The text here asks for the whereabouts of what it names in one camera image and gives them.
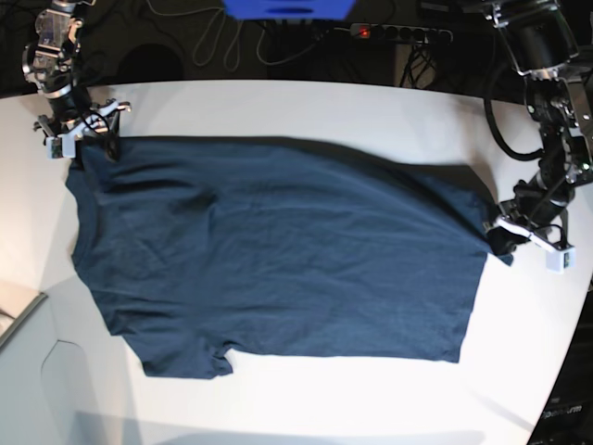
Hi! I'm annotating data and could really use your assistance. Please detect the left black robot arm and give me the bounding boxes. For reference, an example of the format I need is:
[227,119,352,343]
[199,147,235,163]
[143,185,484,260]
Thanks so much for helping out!
[473,1,592,273]

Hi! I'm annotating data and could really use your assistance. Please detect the right gripper body with mount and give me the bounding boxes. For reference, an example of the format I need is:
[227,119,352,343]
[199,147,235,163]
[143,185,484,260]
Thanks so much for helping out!
[33,99,132,160]

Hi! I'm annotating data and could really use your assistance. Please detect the dark blue t-shirt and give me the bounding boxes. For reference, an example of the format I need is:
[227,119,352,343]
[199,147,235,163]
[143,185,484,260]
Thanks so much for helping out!
[66,138,492,379]

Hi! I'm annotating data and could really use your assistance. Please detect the blue plastic bin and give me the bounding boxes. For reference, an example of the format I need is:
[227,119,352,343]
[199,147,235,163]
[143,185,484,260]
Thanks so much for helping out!
[222,0,356,20]

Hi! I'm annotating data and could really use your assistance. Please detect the left gripper body with mount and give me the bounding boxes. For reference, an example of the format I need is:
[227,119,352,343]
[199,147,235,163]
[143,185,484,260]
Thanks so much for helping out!
[485,200,576,273]

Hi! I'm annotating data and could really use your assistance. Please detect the black power strip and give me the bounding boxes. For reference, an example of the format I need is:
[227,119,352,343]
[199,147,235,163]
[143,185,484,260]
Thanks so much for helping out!
[349,23,454,45]

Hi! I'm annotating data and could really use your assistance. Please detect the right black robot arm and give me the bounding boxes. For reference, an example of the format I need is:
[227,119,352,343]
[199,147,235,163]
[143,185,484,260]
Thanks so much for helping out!
[22,1,132,161]

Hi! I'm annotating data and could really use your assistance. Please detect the grey looped cable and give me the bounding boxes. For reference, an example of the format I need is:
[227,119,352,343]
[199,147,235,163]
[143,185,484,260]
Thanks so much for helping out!
[192,13,243,70]

